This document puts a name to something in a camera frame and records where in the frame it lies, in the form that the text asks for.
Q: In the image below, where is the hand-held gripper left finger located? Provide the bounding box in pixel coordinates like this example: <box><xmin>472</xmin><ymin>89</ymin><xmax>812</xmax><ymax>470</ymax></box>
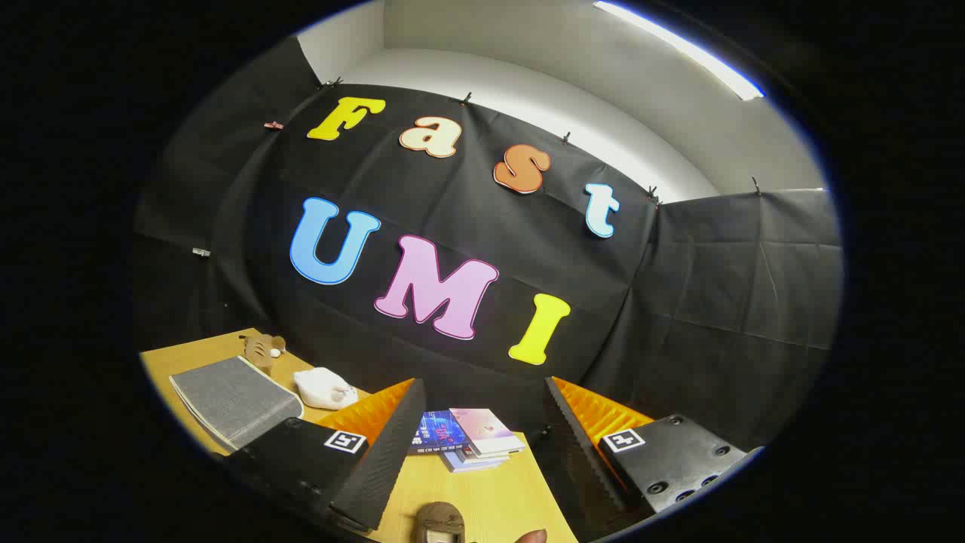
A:
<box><xmin>225</xmin><ymin>377</ymin><xmax>427</xmax><ymax>533</ymax></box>

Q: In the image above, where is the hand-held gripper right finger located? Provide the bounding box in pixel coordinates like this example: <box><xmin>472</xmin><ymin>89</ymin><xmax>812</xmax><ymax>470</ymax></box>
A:
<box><xmin>543</xmin><ymin>376</ymin><xmax>764</xmax><ymax>543</ymax></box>

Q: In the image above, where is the brown fuzzy shoe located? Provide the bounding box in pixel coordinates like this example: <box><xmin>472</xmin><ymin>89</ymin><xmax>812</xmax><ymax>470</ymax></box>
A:
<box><xmin>413</xmin><ymin>502</ymin><xmax>467</xmax><ymax>543</ymax></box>

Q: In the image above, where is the grey fabric storage box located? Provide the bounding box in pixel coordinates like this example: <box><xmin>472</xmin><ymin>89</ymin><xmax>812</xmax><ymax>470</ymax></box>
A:
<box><xmin>170</xmin><ymin>356</ymin><xmax>304</xmax><ymax>452</ymax></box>

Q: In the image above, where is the dark blue book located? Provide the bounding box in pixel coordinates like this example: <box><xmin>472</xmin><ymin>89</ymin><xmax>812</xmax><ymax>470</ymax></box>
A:
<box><xmin>409</xmin><ymin>411</ymin><xmax>470</xmax><ymax>455</ymax></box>

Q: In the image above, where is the light blue book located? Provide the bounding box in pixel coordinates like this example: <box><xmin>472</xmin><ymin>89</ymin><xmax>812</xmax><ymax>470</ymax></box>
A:
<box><xmin>440</xmin><ymin>450</ymin><xmax>510</xmax><ymax>473</ymax></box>

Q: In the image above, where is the pink cover book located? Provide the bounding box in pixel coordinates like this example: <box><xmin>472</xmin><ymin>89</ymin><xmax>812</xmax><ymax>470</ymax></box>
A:
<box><xmin>450</xmin><ymin>408</ymin><xmax>525</xmax><ymax>457</ymax></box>

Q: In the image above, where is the white plush toy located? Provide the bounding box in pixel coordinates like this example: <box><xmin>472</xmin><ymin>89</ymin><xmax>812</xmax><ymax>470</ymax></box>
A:
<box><xmin>293</xmin><ymin>367</ymin><xmax>359</xmax><ymax>411</ymax></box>

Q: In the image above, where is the brown plush toy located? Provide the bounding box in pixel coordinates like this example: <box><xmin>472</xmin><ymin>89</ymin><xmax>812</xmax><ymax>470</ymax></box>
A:
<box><xmin>240</xmin><ymin>334</ymin><xmax>287</xmax><ymax>376</ymax></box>

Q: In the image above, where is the black backdrop cloth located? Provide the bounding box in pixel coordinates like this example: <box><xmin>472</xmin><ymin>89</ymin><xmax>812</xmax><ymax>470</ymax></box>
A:
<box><xmin>132</xmin><ymin>34</ymin><xmax>844</xmax><ymax>461</ymax></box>

